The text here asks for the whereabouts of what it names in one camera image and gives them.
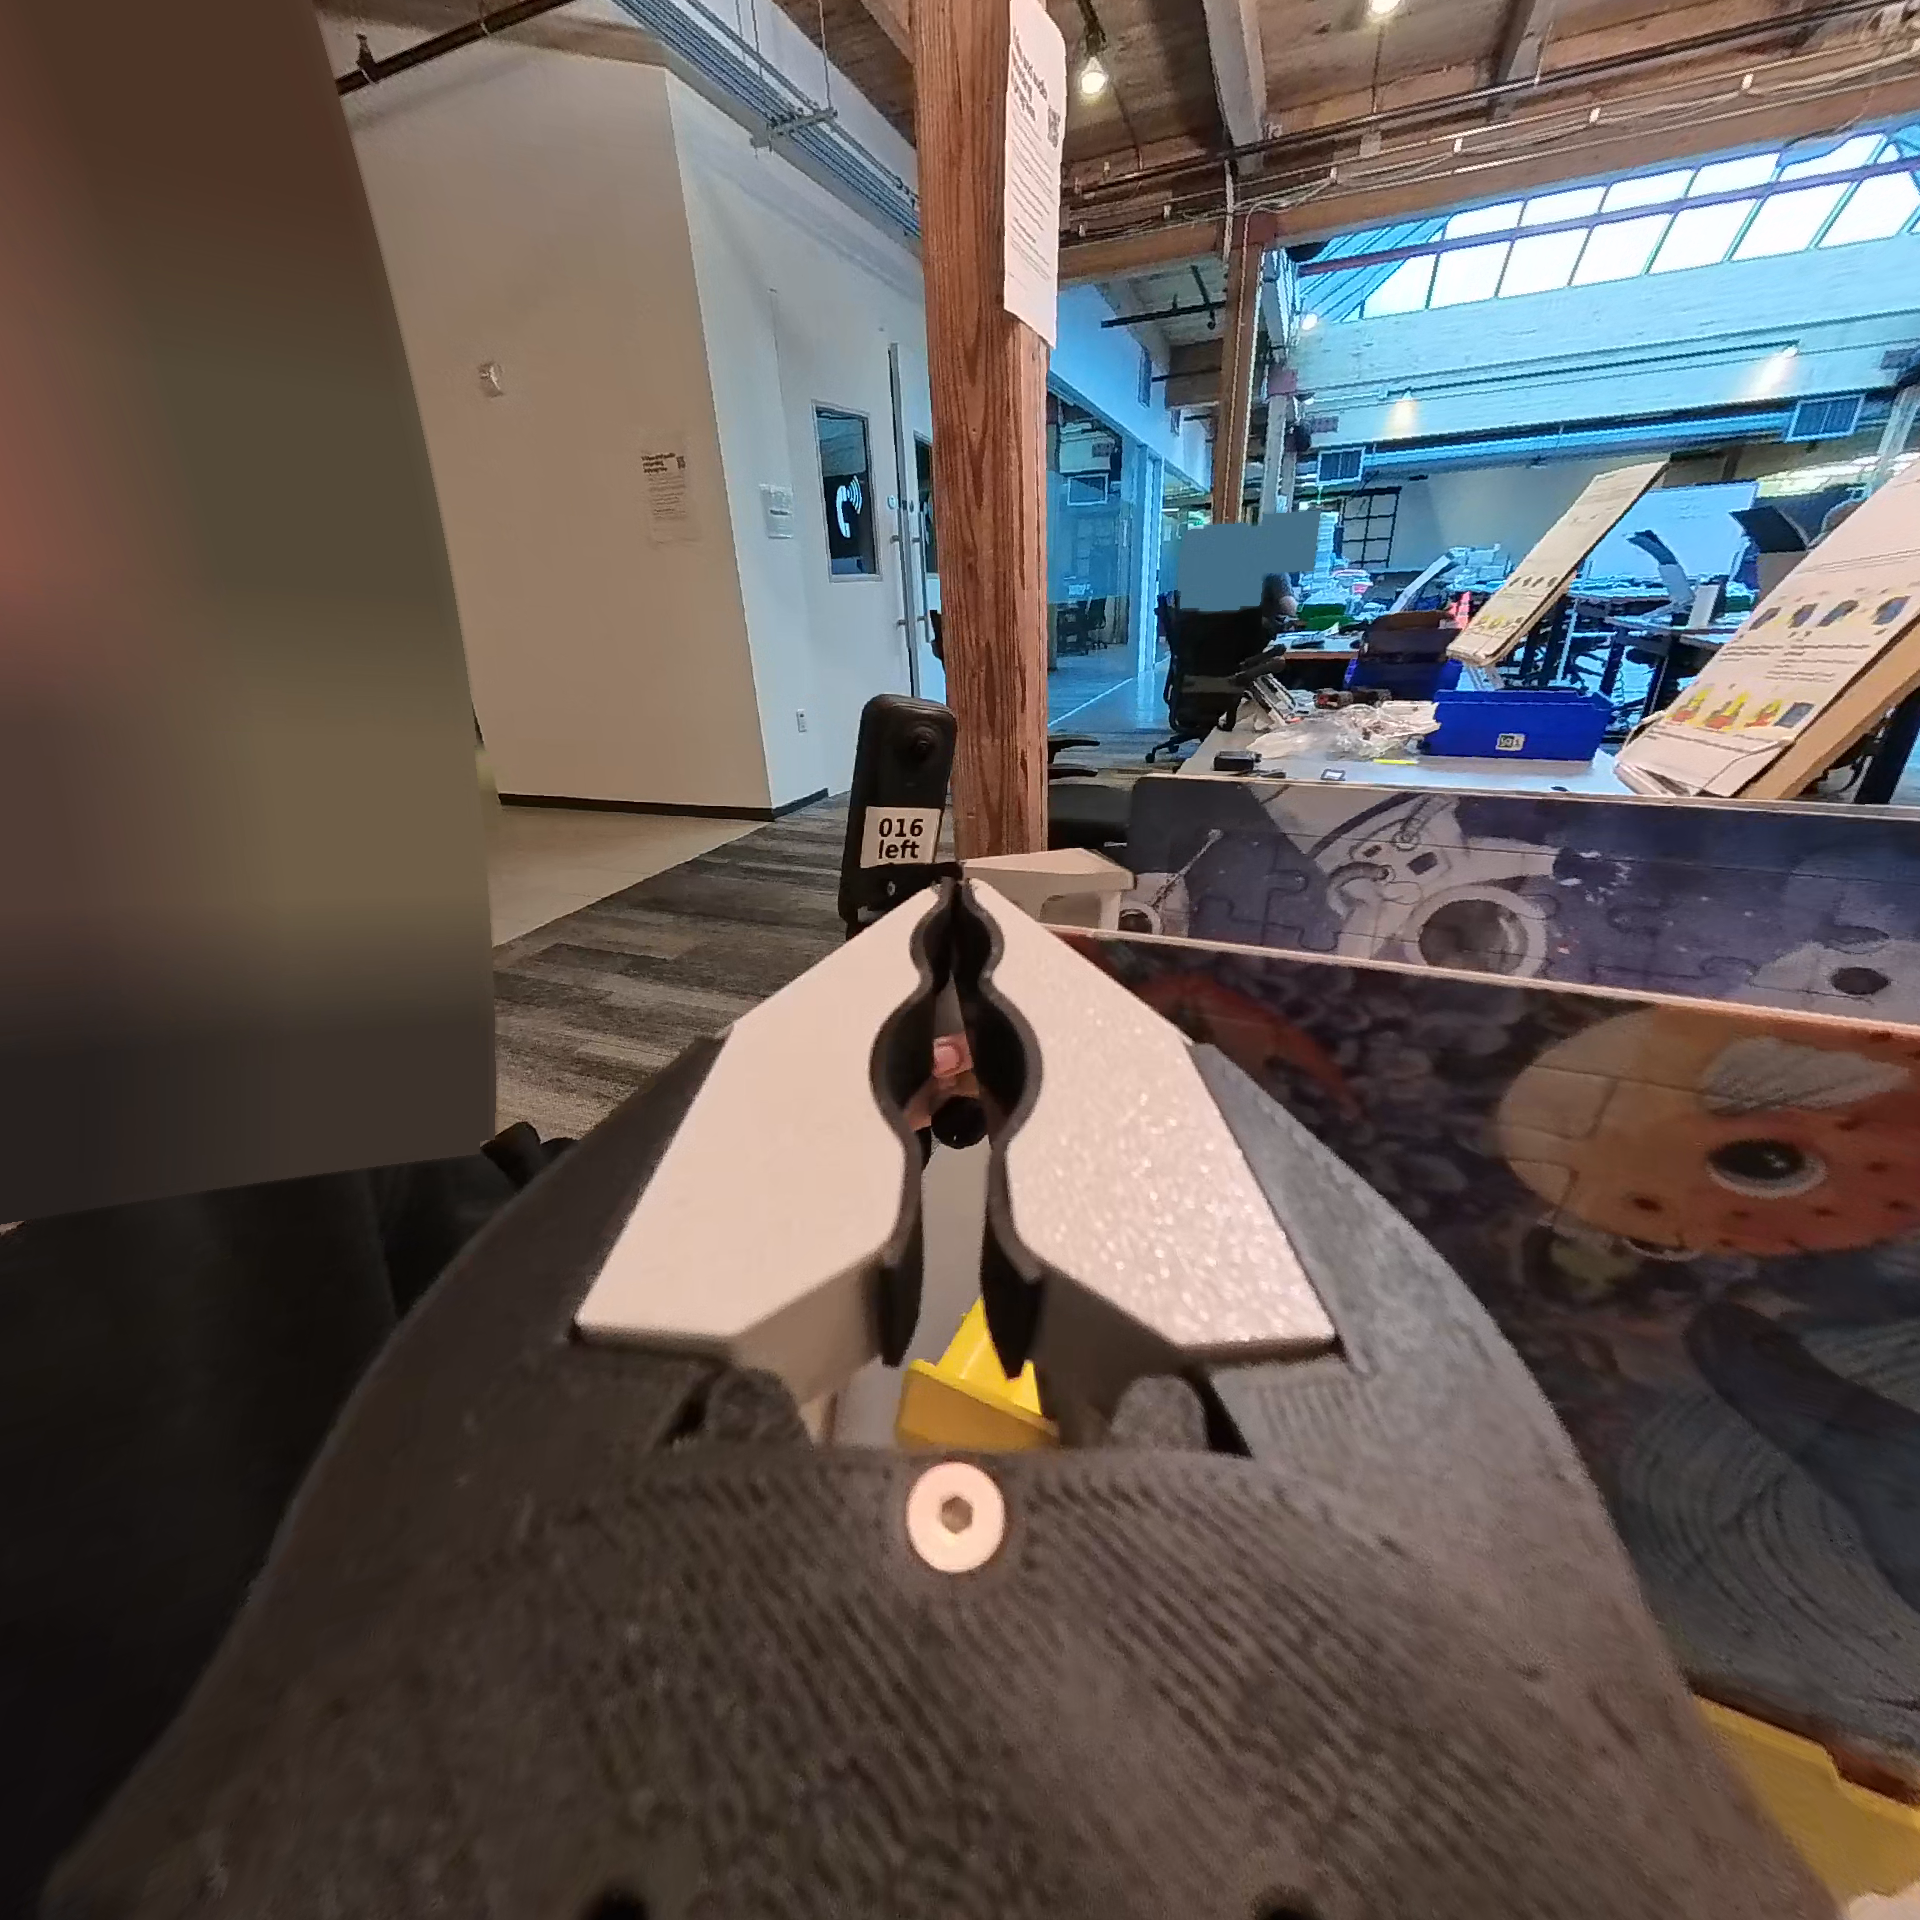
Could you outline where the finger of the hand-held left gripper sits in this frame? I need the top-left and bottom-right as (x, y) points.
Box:
(959, 847), (1136, 934)

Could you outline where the space jigsaw puzzle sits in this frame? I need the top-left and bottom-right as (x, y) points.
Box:
(1117, 775), (1920, 1032)

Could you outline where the white paper notice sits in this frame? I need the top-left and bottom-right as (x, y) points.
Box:
(1000, 0), (1069, 335)

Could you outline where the blue plastic bin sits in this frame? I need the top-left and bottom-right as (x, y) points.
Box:
(1420, 688), (1615, 760)

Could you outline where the black office chair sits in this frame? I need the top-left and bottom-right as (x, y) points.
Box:
(1148, 598), (1285, 767)

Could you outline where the wooden pillar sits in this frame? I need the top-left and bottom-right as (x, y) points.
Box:
(906, 0), (1056, 859)

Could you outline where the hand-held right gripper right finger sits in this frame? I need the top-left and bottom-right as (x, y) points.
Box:
(959, 881), (1340, 1419)

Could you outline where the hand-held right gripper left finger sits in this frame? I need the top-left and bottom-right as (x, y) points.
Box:
(574, 881), (961, 1419)

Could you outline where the dark glass wall window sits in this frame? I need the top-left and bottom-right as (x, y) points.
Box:
(809, 397), (881, 584)

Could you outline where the wooden board stand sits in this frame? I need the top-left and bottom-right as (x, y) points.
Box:
(1615, 457), (1920, 804)
(1444, 457), (1670, 669)

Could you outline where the neighbouring grey table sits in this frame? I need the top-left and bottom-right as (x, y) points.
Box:
(1177, 703), (1653, 799)

